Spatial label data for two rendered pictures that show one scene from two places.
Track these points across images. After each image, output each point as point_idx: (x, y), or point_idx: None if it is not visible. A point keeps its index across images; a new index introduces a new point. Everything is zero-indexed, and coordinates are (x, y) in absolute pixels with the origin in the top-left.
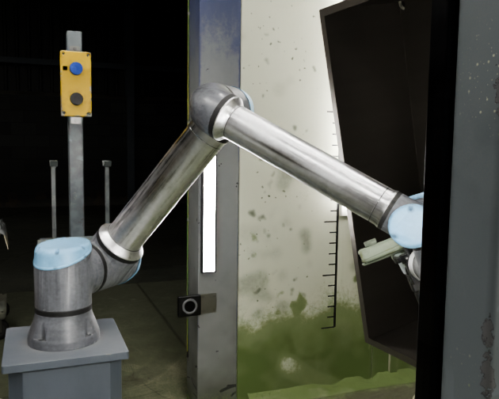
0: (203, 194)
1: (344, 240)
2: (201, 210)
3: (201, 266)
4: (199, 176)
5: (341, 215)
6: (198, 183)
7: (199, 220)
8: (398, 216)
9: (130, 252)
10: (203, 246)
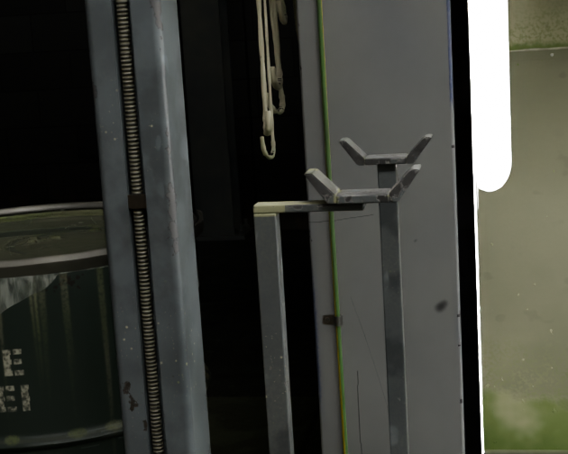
0: (474, 212)
1: None
2: (470, 270)
3: (480, 452)
4: (454, 152)
5: (477, 208)
6: (453, 177)
7: (460, 304)
8: None
9: None
10: (480, 386)
